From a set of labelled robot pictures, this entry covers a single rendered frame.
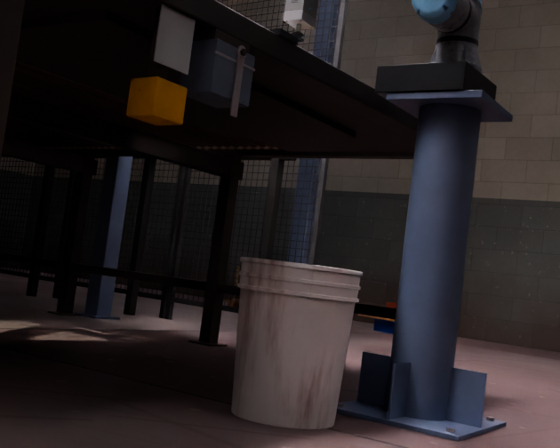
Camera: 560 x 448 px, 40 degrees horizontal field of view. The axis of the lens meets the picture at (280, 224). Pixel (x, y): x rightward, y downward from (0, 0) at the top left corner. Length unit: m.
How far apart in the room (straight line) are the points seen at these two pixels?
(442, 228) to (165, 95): 0.86
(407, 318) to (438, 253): 0.19
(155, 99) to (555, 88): 5.75
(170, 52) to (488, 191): 5.58
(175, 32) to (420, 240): 0.87
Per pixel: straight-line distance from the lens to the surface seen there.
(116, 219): 4.12
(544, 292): 6.79
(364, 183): 7.50
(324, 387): 1.79
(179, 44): 1.65
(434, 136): 2.10
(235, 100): 1.72
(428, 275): 2.05
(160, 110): 1.56
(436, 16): 2.09
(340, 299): 1.76
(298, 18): 2.32
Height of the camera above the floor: 0.34
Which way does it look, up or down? 4 degrees up
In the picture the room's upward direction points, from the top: 7 degrees clockwise
